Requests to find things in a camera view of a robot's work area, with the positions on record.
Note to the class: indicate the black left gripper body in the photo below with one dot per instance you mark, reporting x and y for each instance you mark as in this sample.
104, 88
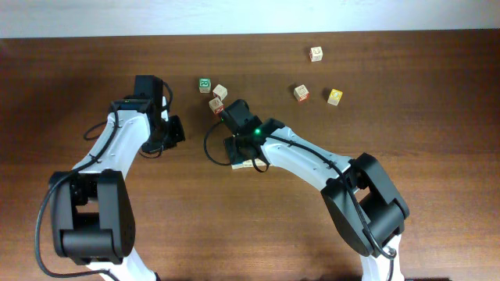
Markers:
165, 136

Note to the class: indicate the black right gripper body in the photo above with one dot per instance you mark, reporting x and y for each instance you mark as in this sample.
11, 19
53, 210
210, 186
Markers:
235, 152

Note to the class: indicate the plain J wooden block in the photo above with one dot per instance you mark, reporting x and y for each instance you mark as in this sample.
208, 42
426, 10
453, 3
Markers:
249, 163

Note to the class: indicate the blue L wooden block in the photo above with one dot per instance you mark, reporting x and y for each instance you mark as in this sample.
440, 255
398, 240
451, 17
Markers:
237, 166

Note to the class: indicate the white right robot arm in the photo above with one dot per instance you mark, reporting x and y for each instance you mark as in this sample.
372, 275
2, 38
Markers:
367, 210

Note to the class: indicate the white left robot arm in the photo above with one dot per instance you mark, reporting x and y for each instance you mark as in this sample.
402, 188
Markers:
91, 215

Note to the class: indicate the red number shell block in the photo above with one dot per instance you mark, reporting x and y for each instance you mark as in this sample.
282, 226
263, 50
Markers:
216, 106

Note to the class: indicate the red 6 wooden block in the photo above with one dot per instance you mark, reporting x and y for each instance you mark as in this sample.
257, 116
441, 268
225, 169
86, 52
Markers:
220, 92

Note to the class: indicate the green R wooden block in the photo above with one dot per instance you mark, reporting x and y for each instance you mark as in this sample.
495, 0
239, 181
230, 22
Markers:
204, 85

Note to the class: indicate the red O wooden block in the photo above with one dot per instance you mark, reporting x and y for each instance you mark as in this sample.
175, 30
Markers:
301, 93

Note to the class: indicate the yellow wooden block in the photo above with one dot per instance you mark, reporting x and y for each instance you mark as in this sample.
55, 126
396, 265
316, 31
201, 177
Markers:
334, 97

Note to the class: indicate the far red wooden block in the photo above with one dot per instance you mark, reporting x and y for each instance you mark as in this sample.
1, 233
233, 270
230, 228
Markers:
316, 54

